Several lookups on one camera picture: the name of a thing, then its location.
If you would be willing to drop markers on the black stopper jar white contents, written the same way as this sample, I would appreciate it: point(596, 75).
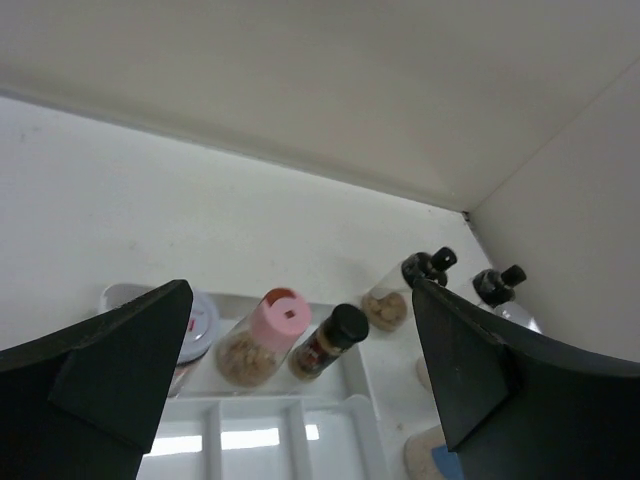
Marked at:
point(495, 292)

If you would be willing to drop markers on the white cap blue label jar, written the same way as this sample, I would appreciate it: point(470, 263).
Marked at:
point(426, 457)

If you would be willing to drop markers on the black stopper jar brown contents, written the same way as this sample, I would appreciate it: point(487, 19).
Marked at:
point(388, 304)

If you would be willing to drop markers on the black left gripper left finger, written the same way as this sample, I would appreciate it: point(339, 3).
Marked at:
point(85, 402)

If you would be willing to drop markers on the black cap red label bottle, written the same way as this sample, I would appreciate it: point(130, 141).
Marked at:
point(344, 328)

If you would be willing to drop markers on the white divided organizer tray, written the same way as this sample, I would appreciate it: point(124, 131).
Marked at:
point(284, 429)

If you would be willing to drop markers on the pink cap spice jar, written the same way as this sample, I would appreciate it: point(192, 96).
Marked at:
point(253, 351)

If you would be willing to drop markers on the grey lid sauce jar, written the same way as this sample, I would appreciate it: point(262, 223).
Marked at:
point(201, 334)

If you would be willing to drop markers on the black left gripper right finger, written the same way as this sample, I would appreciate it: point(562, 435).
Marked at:
point(516, 404)

